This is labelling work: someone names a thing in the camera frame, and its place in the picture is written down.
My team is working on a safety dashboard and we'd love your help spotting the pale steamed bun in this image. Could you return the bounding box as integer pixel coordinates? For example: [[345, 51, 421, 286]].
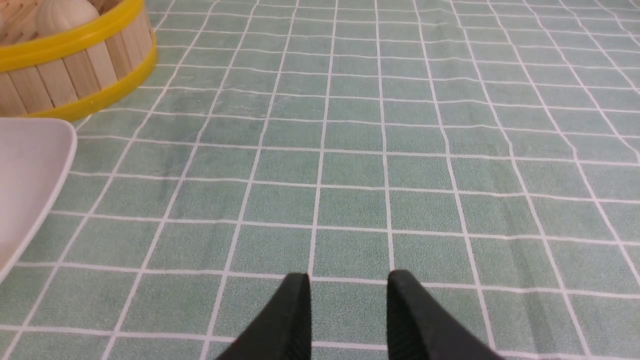
[[35, 0, 99, 38]]

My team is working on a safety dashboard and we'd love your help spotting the white square plate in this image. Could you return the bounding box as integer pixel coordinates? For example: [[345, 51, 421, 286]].
[[0, 117, 78, 280]]

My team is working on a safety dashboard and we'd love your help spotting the bamboo steamer basket yellow rim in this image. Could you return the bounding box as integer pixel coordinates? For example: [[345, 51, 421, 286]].
[[0, 0, 158, 121]]

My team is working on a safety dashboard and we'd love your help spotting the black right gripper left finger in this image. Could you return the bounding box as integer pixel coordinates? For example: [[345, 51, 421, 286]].
[[217, 273, 312, 360]]

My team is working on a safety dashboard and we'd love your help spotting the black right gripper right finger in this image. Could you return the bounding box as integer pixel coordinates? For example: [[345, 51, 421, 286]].
[[387, 269, 502, 360]]

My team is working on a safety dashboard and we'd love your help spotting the green checkered tablecloth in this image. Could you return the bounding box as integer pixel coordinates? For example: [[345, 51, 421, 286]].
[[1, 0, 640, 360]]

